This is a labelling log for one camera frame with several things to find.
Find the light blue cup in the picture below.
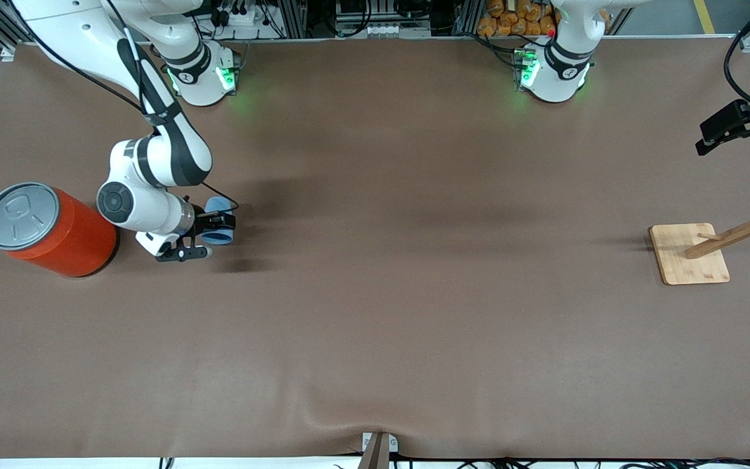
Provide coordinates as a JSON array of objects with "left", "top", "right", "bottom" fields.
[{"left": 201, "top": 197, "right": 237, "bottom": 246}]

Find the flat white power strip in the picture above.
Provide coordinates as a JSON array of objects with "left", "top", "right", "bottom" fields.
[{"left": 361, "top": 22, "right": 432, "bottom": 38}]

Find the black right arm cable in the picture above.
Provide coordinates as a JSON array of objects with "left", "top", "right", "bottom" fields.
[{"left": 14, "top": 0, "right": 241, "bottom": 213}]

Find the white power strip with plugs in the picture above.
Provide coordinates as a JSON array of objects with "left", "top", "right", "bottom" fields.
[{"left": 214, "top": 3, "right": 269, "bottom": 28}]

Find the brown table cover mat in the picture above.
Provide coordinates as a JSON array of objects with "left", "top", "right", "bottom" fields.
[{"left": 0, "top": 36, "right": 750, "bottom": 461}]

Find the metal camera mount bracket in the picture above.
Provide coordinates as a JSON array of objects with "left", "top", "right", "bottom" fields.
[{"left": 357, "top": 431, "right": 399, "bottom": 469}]

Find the wooden mug tree stand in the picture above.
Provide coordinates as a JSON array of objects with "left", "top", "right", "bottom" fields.
[{"left": 649, "top": 179, "right": 750, "bottom": 286}]

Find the orange snack bag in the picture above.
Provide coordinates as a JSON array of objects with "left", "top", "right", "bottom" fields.
[{"left": 477, "top": 0, "right": 557, "bottom": 38}]

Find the orange can with grey lid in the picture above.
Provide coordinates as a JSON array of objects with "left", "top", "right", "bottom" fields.
[{"left": 0, "top": 182, "right": 118, "bottom": 279}]

